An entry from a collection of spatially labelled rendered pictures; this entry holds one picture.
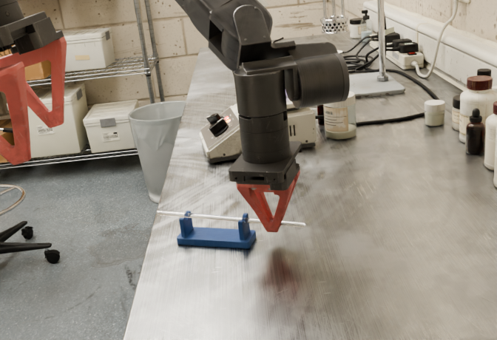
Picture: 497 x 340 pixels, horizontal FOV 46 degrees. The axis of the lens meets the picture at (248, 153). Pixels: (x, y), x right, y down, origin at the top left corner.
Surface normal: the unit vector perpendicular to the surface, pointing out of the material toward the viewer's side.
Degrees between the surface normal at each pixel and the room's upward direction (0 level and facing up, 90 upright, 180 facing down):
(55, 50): 87
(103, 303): 0
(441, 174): 0
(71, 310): 0
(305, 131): 90
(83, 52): 92
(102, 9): 90
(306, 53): 45
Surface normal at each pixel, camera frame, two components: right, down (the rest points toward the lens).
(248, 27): 0.09, -0.45
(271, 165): -0.10, -0.94
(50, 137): 0.04, 0.37
